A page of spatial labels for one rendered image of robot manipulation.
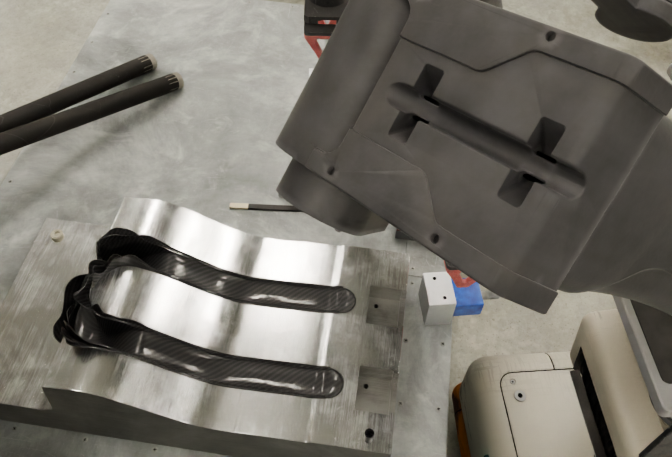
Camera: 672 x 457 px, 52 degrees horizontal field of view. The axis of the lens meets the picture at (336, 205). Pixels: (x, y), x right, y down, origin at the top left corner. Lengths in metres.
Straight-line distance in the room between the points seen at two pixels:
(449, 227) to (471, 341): 1.66
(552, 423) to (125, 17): 1.16
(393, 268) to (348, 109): 0.64
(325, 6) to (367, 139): 0.81
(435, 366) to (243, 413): 0.27
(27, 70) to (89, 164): 1.55
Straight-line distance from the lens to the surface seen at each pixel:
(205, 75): 1.26
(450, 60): 0.22
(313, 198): 0.26
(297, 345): 0.82
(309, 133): 0.25
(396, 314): 0.87
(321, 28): 1.03
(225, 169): 1.10
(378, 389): 0.82
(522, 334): 1.90
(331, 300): 0.85
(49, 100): 1.18
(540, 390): 1.53
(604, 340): 0.99
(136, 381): 0.79
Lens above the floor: 1.62
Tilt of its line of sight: 52 degrees down
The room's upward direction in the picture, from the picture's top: 2 degrees clockwise
